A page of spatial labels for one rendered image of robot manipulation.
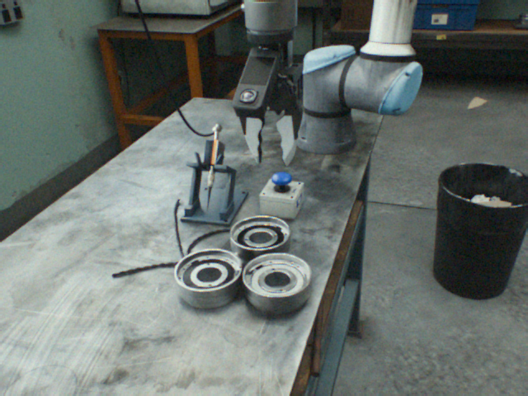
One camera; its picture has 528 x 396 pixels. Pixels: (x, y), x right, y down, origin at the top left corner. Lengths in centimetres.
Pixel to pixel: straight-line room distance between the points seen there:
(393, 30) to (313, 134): 29
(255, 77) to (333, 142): 51
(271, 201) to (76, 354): 43
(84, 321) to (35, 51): 213
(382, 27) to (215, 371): 76
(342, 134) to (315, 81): 15
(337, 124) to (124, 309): 67
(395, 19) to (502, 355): 121
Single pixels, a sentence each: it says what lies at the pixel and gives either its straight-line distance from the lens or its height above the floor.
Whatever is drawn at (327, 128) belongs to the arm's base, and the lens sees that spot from 121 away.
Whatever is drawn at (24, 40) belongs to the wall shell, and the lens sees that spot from 277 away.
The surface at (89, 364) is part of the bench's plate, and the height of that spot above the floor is 80.
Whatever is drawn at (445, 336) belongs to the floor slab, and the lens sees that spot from 193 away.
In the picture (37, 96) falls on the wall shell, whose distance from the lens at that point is 282.
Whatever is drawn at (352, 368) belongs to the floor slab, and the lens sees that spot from 177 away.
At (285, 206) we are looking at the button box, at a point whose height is 83.
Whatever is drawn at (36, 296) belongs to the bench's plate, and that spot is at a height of 80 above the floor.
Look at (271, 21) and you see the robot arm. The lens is 74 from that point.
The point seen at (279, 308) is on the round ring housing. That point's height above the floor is 82.
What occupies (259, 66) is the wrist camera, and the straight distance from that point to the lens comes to 75.
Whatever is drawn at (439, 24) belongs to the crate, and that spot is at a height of 49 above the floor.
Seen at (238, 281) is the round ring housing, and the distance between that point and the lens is 77.
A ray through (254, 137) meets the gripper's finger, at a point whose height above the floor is 100.
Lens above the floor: 132
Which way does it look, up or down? 30 degrees down
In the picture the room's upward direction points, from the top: 3 degrees counter-clockwise
